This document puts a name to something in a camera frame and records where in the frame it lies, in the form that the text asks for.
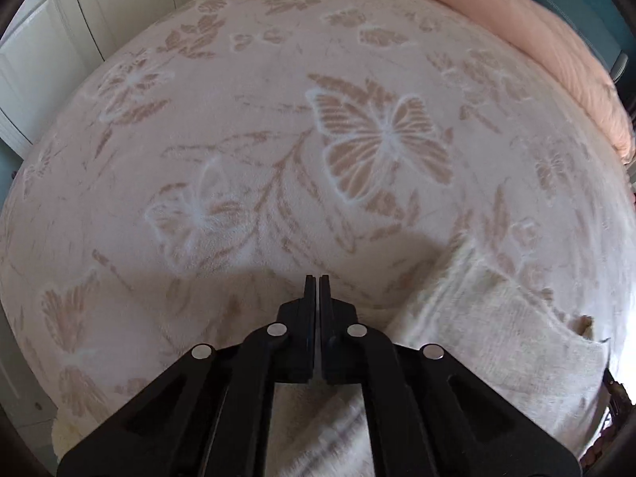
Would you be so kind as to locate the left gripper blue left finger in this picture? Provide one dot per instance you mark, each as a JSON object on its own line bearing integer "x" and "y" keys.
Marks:
{"x": 308, "y": 324}

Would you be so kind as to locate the cream fluffy rug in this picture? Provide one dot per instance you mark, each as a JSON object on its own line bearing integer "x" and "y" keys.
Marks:
{"x": 68, "y": 431}

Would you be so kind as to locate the pink butterfly bed blanket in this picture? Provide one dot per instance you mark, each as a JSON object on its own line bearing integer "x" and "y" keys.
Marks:
{"x": 235, "y": 146}

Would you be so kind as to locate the cream sweater with black hearts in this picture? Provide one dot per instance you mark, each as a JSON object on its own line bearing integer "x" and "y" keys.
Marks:
{"x": 544, "y": 362}

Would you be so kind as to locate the peach pink duvet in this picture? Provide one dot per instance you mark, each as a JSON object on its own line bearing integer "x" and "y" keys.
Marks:
{"x": 549, "y": 41}

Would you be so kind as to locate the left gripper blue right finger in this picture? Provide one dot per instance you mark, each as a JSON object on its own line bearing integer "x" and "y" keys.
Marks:
{"x": 326, "y": 319}

